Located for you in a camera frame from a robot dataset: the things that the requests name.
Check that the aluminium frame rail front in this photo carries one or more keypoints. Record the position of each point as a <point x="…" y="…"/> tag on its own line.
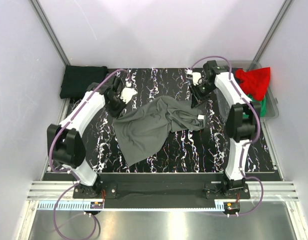
<point x="272" y="190"/>

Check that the white slotted cable duct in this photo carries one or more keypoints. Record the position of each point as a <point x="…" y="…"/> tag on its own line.
<point x="218" y="206"/>

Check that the grey t shirt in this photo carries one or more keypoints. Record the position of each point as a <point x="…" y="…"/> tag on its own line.
<point x="143" y="132"/>

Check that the green t shirt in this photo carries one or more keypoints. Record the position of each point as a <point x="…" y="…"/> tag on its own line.
<point x="262" y="103"/>

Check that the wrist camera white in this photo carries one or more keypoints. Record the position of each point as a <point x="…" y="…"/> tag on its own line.
<point x="127" y="94"/>
<point x="196" y="77"/>

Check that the right aluminium corner post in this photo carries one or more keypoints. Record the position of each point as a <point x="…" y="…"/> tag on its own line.
<point x="286" y="5"/>

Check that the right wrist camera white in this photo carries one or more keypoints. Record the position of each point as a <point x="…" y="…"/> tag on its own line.
<point x="196" y="77"/>

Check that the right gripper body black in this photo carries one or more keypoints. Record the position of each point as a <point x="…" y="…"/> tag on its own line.
<point x="201" y="90"/>

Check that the aluminium corner post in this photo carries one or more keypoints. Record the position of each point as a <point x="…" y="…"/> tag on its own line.
<point x="286" y="5"/>
<point x="49" y="30"/>

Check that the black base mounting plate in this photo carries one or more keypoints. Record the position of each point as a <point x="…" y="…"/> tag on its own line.
<point x="166" y="195"/>

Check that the black marble pattern mat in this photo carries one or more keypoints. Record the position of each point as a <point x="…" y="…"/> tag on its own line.
<point x="204" y="151"/>

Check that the red t shirt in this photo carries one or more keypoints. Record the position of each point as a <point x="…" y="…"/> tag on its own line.
<point x="254" y="82"/>

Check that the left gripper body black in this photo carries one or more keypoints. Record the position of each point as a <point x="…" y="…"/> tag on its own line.
<point x="115" y="107"/>

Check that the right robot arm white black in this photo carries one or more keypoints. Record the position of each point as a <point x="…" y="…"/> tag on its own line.
<point x="242" y="124"/>

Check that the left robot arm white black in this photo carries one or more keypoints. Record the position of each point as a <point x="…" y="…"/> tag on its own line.
<point x="65" y="144"/>

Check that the left aluminium corner post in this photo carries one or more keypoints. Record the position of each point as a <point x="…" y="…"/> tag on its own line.
<point x="49" y="30"/>

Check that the folded black t shirt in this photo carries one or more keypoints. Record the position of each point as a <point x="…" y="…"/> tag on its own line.
<point x="77" y="79"/>

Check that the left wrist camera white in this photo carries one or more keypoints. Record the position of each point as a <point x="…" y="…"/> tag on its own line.
<point x="127" y="94"/>

